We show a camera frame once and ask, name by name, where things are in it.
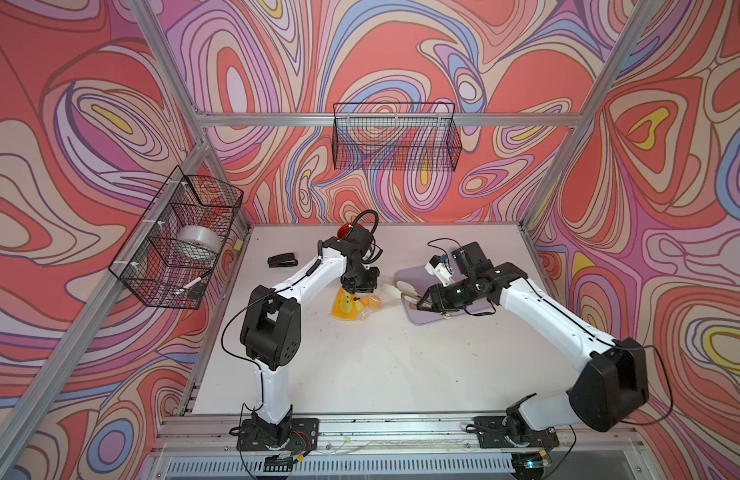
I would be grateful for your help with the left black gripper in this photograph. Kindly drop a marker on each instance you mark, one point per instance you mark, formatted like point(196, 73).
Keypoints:
point(370, 286)

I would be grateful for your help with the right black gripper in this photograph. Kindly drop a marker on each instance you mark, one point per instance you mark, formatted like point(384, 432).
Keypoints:
point(437, 302)

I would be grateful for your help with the clear bag with yellow lion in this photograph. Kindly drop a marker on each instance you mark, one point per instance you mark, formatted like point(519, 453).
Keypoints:
point(353, 307)

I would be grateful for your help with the steel tongs with silicone tips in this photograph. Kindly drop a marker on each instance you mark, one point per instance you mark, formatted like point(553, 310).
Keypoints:
point(400, 293)

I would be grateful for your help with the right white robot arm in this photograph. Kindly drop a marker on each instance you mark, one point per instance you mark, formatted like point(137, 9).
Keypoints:
point(612, 380)

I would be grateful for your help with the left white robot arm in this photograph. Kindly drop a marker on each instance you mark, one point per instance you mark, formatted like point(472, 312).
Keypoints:
point(271, 332)

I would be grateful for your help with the lilac plastic tray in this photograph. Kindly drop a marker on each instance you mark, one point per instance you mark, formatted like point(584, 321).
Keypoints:
point(423, 277)

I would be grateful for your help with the red cylindrical cup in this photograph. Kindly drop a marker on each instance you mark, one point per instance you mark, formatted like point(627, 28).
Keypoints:
point(344, 231)

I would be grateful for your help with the white marker in basket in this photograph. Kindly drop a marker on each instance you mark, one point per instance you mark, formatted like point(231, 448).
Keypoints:
point(187, 287)

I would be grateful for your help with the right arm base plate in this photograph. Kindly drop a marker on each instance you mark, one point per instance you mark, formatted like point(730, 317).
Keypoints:
point(502, 432)

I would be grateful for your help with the black wire basket at back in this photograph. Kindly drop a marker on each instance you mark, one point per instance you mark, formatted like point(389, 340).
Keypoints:
point(397, 136)

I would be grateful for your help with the black wire basket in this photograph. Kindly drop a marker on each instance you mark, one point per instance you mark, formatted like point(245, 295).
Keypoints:
point(169, 262)
point(397, 136)

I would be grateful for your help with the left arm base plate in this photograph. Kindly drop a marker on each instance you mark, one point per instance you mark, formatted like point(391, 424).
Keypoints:
point(270, 451)

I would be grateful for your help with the black wire basket on left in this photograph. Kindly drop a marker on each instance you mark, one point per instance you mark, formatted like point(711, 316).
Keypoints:
point(169, 262)

